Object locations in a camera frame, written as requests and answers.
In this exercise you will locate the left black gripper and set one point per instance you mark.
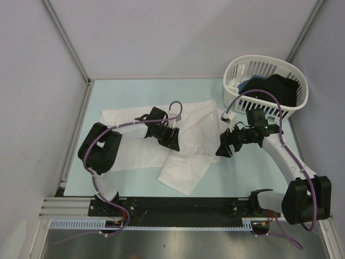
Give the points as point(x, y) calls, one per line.
point(171, 142)

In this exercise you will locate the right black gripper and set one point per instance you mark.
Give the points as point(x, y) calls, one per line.
point(228, 138)

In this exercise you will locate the white long sleeve shirt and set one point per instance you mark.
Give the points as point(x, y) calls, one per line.
point(198, 140)

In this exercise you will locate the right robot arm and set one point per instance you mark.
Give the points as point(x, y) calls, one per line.
point(308, 196)

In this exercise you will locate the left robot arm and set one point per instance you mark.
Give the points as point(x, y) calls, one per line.
point(100, 148)

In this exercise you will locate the blue shirt in basket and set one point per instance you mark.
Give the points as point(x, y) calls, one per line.
point(244, 83)

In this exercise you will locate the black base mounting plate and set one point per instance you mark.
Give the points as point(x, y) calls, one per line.
point(192, 220)

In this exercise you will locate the white plastic laundry basket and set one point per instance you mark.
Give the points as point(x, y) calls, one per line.
point(250, 74)

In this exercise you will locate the black shirt in basket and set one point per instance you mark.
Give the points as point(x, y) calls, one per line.
point(283, 89)

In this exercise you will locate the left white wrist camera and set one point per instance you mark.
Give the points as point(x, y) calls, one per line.
point(173, 118)

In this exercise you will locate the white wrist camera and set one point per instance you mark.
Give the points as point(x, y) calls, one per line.
point(230, 118)
point(173, 118)

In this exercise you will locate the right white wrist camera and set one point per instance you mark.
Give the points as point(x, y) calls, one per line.
point(230, 118)

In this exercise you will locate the blue slotted cable duct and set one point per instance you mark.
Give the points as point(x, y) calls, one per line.
point(77, 224)

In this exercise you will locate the aluminium frame rail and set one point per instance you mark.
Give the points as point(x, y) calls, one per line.
point(93, 207)

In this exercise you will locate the right aluminium corner post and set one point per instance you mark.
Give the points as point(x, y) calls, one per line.
point(310, 21)

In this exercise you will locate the aluminium corner post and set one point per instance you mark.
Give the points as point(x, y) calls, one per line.
point(310, 21)
point(62, 34)

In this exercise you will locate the left aluminium corner post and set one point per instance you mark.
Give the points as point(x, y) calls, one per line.
point(62, 34)

